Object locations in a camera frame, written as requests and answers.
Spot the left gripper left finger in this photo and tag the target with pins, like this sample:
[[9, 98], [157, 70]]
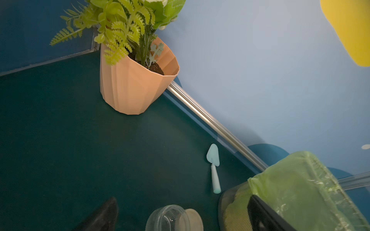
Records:
[[104, 218]]

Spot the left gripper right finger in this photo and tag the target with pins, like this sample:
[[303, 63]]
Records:
[[264, 218]]

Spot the beige lid oatmeal jar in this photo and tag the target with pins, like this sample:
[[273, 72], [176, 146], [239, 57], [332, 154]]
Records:
[[168, 218]]

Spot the mesh bin green bag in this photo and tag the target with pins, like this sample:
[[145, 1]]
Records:
[[301, 190]]

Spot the light blue toy spatula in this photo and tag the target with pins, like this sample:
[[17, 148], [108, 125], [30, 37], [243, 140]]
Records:
[[213, 158]]

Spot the terracotta flower pot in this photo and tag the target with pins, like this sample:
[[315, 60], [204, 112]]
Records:
[[130, 88]]

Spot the white flowers green plant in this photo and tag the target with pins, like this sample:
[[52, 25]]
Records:
[[125, 27]]

